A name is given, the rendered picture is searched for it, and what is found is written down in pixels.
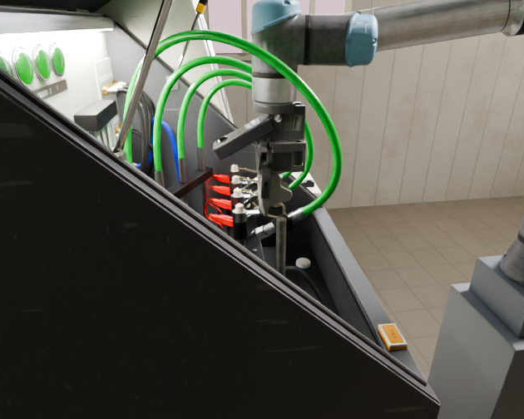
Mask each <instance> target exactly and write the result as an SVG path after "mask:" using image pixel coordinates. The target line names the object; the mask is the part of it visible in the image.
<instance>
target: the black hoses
mask: <svg viewBox="0 0 524 419"><path fill-rule="evenodd" d="M130 84H131V83H130V82H127V83H126V84H125V85H124V86H121V88H117V93H119V92H125V93H126V94H127V92H128V90H127V89H129V86H130ZM142 95H143V96H144V97H145V99H146V102H147V105H148V110H149V116H148V110H147V107H146V103H145V101H144V99H143V98H142V96H141V99H140V102H141V104H142V107H143V110H144V115H145V123H144V117H143V113H142V110H141V106H140V104H139V103H138V106H137V110H138V113H139V117H140V123H141V133H140V132H139V131H137V130H134V129H131V133H135V134H137V135H138V136H139V137H140V138H141V168H140V171H141V172H143V173H144V174H146V175H147V176H148V177H149V176H150V174H151V170H152V168H153V165H154V156H153V146H152V144H151V132H152V122H151V120H152V118H153V114H152V105H151V101H150V99H149V97H148V95H147V94H146V93H145V92H144V91H143V92H142ZM150 149H151V152H152V160H151V163H150V166H149V168H148V171H147V173H146V168H147V163H148V158H149V152H150Z"/></svg>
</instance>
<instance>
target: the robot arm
mask: <svg viewBox="0 0 524 419"><path fill-rule="evenodd" d="M300 13H301V11H300V8H299V2H298V1H296V0H259V1H258V2H256V3H255V4H254V6H253V7H252V24H251V32H250V35H251V39H252V43H254V44H255V45H257V46H259V47H261V48H263V49H265V50H266V51H267V52H269V53H271V54H272V55H274V56H275V57H277V58H278V59H280V60H281V61H282V62H283V63H284V64H286V65H287V66H288V67H289V68H291V69H292V70H293V71H294V72H295V73H296V74H297V75H298V66H301V65H303V66H349V67H354V66H367V65H368V64H370V63H371V62H372V60H373V58H374V55H375V52H381V51H387V50H393V49H398V48H403V47H413V46H418V45H423V44H429V43H435V42H445V41H450V40H455V39H460V38H466V37H475V36H481V35H487V34H492V33H497V32H501V33H502V34H503V35H504V36H506V37H513V36H518V35H524V0H417V1H412V2H404V3H399V4H394V5H389V6H384V7H376V8H370V9H366V10H361V11H358V12H347V13H343V14H316V15H310V14H300ZM296 99H297V88H296V87H295V86H294V85H293V84H292V83H291V82H290V81H289V80H288V79H287V78H285V77H284V76H283V75H282V74H281V73H279V72H278V71H276V70H275V69H274V68H273V67H272V66H270V65H269V64H267V63H266V62H264V61H262V60H261V59H259V58H258V57H256V56H254V55H252V100H253V101H254V111H255V112H258V113H262V114H263V115H262V116H260V117H258V118H256V119H254V120H253V121H251V122H249V123H247V124H246V125H244V126H241V127H240V128H239V129H237V130H235V131H232V132H231V133H229V134H228V135H226V136H222V137H220V138H219V139H218V140H217V141H215V142H214V143H213V152H214V154H215V156H216V158H217V159H218V160H223V159H224V158H226V157H229V156H231V155H233V154H234V153H235V152H237V151H238V150H241V149H243V148H245V147H246V146H248V145H250V144H252V143H254V142H255V160H256V165H257V179H258V194H259V207H260V210H261V212H262V213H263V215H264V216H268V213H269V207H270V206H271V205H276V204H278V203H282V202H285V201H288V200H290V199H291V198H292V191H291V190H289V184H288V183H286V182H284V181H282V180H281V179H280V176H279V175H278V171H282V172H303V171H304V167H305V151H306V142H305V141H304V123H305V105H303V103H302V102H294V101H296ZM277 115H279V118H277V119H275V117H276V116H277ZM500 269H501V271H502V272H503V273H504V274H505V275H506V276H507V277H508V278H509V279H510V280H512V281H513V282H515V283H518V284H520V285H521V286H523V287H524V217H523V220H522V224H521V227H520V230H519V233H518V236H517V239H516V240H515V241H514V242H513V243H512V245H511V246H510V247H509V249H508V250H507V252H506V253H505V254H504V255H503V256H502V260H501V263H500Z"/></svg>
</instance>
